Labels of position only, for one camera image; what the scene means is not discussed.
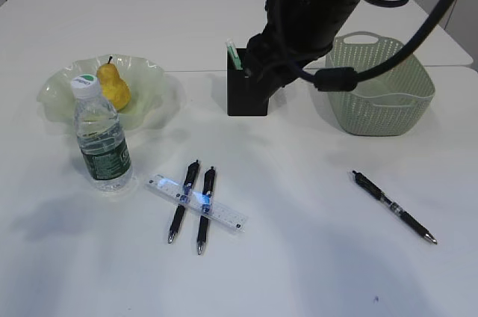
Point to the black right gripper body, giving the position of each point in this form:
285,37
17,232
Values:
297,32

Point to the mint green utility knife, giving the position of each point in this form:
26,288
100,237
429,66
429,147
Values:
233,54

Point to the black pen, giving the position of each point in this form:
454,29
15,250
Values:
375,192
189,181
207,191

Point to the yellow pear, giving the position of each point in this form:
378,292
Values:
113,87

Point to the clear plastic ruler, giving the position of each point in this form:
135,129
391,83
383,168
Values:
197,202

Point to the clear water bottle green label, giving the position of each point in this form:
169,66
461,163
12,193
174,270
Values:
100,135

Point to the black square pen holder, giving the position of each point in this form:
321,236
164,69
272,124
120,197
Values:
242,95

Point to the green woven plastic basket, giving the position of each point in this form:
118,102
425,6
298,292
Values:
388,105

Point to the pale green wavy plate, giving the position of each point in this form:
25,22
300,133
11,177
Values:
155,96

